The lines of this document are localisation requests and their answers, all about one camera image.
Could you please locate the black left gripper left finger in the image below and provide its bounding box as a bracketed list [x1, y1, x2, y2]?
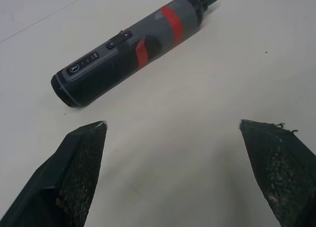
[0, 120, 108, 227]

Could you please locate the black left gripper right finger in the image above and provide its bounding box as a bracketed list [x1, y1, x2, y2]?
[238, 118, 316, 227]

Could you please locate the grey red electric screwdriver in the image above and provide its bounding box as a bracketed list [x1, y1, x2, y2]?
[50, 0, 218, 108]

